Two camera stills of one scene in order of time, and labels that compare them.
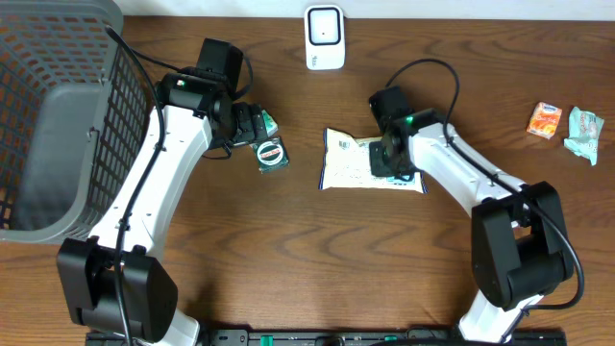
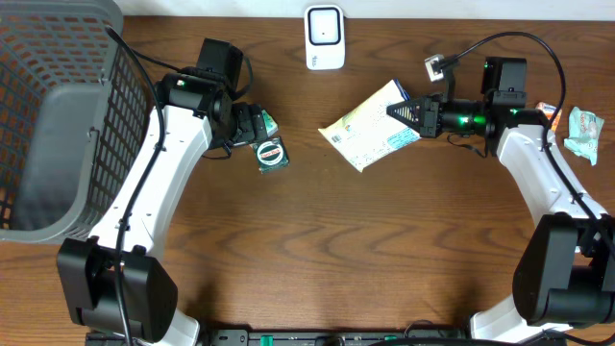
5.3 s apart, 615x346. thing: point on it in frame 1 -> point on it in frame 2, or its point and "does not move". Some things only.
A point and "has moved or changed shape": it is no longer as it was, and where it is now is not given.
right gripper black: [378, 167] -> [425, 118]
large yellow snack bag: [346, 164] has moved or changed shape
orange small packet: [545, 120] does not move
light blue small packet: [584, 129] does not move
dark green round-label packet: [271, 154] does not move
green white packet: [271, 124] does not move
